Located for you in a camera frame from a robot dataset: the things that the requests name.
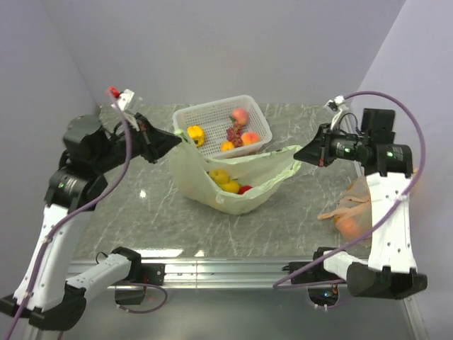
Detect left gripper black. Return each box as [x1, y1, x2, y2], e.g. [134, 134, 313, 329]
[95, 111, 183, 171]

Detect red apple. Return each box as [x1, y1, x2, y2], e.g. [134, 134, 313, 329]
[238, 186, 253, 195]

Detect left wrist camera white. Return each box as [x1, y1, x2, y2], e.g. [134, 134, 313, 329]
[108, 86, 139, 117]

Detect purple cable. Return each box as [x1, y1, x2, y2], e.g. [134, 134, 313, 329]
[3, 90, 168, 340]
[273, 91, 425, 310]

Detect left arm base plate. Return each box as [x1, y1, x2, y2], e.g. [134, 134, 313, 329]
[114, 263, 168, 308]

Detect yellow banana bunch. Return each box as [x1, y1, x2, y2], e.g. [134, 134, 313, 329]
[219, 181, 241, 194]

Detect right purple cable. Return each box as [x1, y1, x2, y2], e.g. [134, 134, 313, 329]
[273, 91, 425, 310]

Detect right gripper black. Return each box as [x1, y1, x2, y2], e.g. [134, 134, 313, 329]
[293, 123, 368, 167]

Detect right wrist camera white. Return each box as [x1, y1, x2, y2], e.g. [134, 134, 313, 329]
[324, 96, 349, 128]

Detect red grape bunch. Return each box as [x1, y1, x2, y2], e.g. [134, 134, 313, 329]
[226, 122, 243, 147]

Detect orange peach front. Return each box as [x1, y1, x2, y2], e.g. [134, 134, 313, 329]
[241, 132, 260, 146]

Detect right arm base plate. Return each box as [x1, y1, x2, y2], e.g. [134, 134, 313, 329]
[289, 261, 351, 307]

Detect light green plastic bag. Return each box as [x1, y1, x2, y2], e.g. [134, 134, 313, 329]
[168, 130, 302, 215]

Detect orange plastic bag with fruit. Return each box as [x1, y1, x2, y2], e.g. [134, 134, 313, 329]
[317, 176, 372, 241]

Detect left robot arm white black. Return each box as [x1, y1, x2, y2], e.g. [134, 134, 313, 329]
[1, 114, 181, 332]

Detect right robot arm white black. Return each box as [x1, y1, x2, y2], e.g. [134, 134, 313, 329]
[294, 106, 428, 300]

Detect small orange fruit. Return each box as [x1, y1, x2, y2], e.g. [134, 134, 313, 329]
[220, 141, 236, 152]

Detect yellow bell pepper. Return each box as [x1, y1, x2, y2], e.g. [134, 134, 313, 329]
[187, 125, 205, 147]

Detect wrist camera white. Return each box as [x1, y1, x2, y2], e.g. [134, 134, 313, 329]
[108, 86, 139, 117]
[324, 96, 349, 128]

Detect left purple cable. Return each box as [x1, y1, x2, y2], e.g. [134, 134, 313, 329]
[3, 90, 168, 340]

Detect white plastic basket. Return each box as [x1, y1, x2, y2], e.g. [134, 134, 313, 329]
[173, 95, 273, 159]

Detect pink peach back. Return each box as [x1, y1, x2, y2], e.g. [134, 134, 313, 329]
[231, 108, 249, 126]

